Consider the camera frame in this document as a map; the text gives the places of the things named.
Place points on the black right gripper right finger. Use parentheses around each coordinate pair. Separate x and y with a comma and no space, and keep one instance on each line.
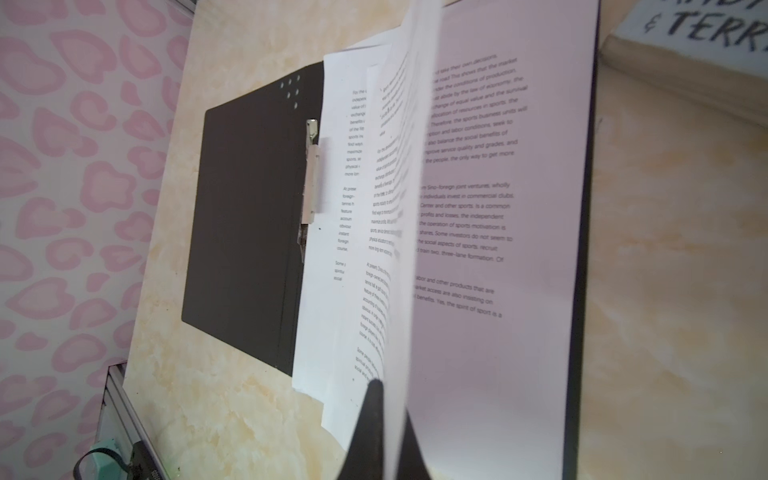
(411,464)

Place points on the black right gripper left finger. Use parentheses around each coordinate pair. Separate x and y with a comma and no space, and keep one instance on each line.
(365,457)

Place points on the blue and black file folder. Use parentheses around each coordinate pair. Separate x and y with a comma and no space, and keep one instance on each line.
(245,270)

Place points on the printed paper sheet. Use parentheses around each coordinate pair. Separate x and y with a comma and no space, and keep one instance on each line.
(329,237)

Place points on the centre right printed sheet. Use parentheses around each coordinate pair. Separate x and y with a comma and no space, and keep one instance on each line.
(500,218)

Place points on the right far printed sheet lower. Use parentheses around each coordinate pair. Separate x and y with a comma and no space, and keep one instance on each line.
(374,336)

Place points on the colourful treehouse book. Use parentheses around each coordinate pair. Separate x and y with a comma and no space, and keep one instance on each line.
(712,52)

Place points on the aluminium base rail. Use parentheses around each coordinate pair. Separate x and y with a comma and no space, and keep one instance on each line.
(120,430)

